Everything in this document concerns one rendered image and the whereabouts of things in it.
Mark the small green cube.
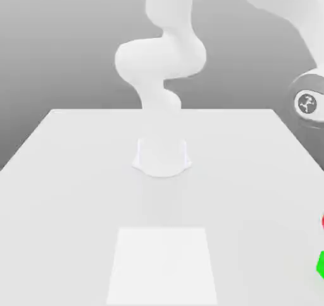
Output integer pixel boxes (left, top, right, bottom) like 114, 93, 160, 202
316, 250, 324, 279

